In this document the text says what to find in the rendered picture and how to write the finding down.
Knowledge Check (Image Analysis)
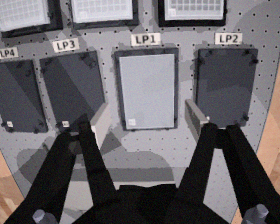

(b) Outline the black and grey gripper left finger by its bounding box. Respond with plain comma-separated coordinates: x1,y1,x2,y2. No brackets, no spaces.
3,103,129,224

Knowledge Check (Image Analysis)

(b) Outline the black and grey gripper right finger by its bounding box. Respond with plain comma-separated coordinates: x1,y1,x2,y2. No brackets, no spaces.
164,99,280,224

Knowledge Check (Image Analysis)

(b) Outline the white button panel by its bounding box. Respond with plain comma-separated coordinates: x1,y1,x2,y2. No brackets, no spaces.
64,169,175,215

